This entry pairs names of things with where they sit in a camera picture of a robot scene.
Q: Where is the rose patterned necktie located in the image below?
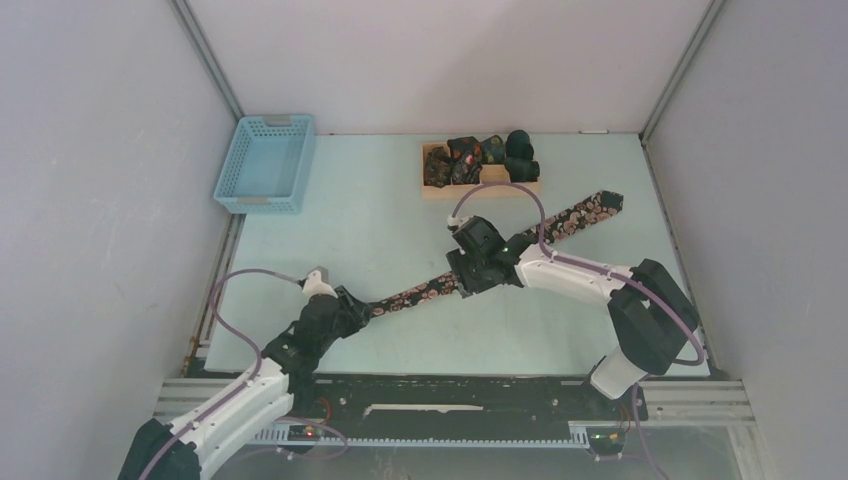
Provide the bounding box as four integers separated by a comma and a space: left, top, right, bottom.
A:
370, 190, 624, 318

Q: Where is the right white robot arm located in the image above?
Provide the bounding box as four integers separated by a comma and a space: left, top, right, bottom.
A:
446, 216, 705, 418

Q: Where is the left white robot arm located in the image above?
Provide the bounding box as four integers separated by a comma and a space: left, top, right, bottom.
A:
118, 286, 374, 479

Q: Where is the wooden tray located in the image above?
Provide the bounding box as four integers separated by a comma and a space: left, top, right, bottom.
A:
420, 142, 526, 201

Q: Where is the rolled dark paisley tie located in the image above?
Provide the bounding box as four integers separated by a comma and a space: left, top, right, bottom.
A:
423, 146, 452, 188

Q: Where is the rolled red floral tie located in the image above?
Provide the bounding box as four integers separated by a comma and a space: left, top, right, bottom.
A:
447, 136, 482, 185

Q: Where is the rolled green patterned tie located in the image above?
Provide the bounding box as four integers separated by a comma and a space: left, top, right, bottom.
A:
481, 135, 506, 165

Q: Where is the blue plastic basket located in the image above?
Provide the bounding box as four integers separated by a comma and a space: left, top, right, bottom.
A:
213, 114, 316, 215

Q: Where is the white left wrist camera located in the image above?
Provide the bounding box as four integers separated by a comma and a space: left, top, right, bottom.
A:
301, 266, 338, 298

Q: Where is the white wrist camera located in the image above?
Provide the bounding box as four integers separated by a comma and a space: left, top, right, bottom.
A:
301, 266, 338, 298
447, 215, 471, 232

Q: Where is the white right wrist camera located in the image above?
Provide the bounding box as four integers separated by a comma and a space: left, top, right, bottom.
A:
447, 215, 471, 232

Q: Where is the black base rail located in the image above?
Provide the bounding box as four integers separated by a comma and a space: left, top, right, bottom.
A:
291, 373, 648, 445

